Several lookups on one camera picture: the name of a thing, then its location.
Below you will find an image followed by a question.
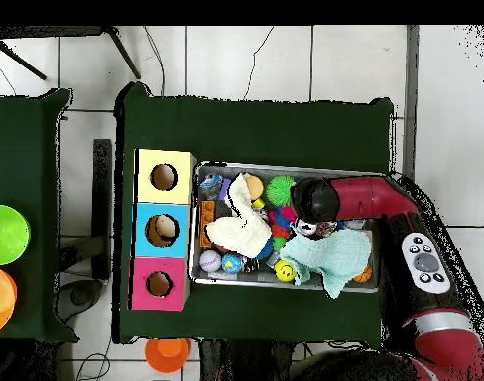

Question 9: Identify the cream yellow waffle cloth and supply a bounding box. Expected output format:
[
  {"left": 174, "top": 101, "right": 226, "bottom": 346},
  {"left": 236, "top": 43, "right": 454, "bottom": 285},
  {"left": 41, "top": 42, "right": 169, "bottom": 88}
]
[{"left": 204, "top": 172, "right": 274, "bottom": 259}]

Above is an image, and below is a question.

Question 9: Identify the wooden box with three holes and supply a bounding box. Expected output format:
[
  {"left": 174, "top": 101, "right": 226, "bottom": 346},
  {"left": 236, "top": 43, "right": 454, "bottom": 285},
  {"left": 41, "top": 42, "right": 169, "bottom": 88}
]
[{"left": 128, "top": 148, "right": 197, "bottom": 312}]

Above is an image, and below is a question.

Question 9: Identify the tan toy burger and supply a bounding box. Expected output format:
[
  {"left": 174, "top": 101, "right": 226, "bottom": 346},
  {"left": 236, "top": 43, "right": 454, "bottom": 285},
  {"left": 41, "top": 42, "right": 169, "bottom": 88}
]
[{"left": 243, "top": 174, "right": 265, "bottom": 201}]

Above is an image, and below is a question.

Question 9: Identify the orange plastic building block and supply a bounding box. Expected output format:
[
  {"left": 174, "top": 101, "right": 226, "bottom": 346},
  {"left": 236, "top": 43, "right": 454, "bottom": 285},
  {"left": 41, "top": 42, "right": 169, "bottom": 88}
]
[{"left": 198, "top": 199, "right": 216, "bottom": 249}]

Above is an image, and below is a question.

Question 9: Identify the clear plastic packet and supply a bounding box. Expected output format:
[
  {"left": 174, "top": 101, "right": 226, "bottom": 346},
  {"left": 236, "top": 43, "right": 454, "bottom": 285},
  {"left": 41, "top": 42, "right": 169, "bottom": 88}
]
[{"left": 199, "top": 172, "right": 224, "bottom": 199}]

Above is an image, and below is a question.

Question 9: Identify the green spiky ball with eyes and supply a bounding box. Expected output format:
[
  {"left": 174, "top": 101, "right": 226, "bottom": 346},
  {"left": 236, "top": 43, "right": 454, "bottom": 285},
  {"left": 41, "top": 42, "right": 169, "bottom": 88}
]
[{"left": 265, "top": 174, "right": 297, "bottom": 207}]

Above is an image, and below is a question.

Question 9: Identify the blue globe ball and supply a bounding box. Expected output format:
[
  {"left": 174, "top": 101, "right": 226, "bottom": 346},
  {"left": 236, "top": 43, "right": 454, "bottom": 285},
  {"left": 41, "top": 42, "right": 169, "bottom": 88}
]
[{"left": 220, "top": 252, "right": 244, "bottom": 275}]

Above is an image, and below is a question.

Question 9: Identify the white baseball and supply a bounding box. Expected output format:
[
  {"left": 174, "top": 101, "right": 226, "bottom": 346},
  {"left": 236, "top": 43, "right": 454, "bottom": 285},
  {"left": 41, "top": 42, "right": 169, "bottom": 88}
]
[{"left": 198, "top": 248, "right": 222, "bottom": 273}]

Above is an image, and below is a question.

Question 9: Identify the black drink can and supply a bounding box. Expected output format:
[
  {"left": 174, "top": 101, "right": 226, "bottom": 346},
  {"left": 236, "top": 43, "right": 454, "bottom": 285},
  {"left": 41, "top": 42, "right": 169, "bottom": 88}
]
[{"left": 295, "top": 218, "right": 318, "bottom": 237}]

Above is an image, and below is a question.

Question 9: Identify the yellow smiley ball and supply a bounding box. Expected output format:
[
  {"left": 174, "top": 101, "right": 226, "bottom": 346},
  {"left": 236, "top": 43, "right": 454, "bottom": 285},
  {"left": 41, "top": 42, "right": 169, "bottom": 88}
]
[{"left": 273, "top": 259, "right": 298, "bottom": 284}]

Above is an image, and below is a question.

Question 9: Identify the mint green waffle cloth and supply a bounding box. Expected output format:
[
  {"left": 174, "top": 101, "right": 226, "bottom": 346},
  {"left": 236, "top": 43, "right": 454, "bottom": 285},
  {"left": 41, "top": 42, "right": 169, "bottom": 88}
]
[{"left": 279, "top": 227, "right": 373, "bottom": 300}]

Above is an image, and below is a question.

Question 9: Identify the small orange basketball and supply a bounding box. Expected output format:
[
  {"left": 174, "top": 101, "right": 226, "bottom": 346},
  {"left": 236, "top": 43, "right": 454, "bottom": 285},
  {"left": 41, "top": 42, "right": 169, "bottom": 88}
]
[{"left": 352, "top": 263, "right": 374, "bottom": 284}]

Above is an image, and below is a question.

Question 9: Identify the orange plastic bowl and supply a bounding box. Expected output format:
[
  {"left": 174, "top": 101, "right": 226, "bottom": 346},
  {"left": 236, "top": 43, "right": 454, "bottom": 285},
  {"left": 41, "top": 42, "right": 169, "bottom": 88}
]
[
  {"left": 0, "top": 262, "right": 18, "bottom": 337},
  {"left": 144, "top": 337, "right": 192, "bottom": 374}
]

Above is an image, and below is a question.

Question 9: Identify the dark green side tablecloth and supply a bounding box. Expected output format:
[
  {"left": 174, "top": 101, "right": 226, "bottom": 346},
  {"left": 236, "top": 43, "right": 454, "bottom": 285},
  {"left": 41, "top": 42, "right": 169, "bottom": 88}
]
[{"left": 0, "top": 87, "right": 78, "bottom": 344}]

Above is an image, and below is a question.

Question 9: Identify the green plastic bowl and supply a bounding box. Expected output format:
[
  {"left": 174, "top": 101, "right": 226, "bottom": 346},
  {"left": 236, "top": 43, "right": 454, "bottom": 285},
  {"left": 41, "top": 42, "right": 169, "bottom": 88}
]
[{"left": 0, "top": 204, "right": 32, "bottom": 266}]

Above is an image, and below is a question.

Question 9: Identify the shallow wire mesh bin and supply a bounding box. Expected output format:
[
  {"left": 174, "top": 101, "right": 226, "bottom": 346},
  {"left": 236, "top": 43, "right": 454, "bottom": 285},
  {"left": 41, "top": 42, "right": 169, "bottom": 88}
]
[{"left": 188, "top": 160, "right": 390, "bottom": 294}]

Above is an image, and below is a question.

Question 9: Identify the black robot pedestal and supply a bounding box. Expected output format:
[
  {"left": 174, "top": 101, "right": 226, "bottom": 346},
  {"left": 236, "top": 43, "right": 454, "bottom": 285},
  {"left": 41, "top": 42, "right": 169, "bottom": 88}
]
[{"left": 197, "top": 339, "right": 306, "bottom": 381}]

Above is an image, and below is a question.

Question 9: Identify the black metal frame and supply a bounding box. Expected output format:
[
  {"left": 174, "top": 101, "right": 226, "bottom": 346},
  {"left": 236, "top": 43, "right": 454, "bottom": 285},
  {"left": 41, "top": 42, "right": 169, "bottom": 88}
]
[{"left": 0, "top": 25, "right": 142, "bottom": 80}]

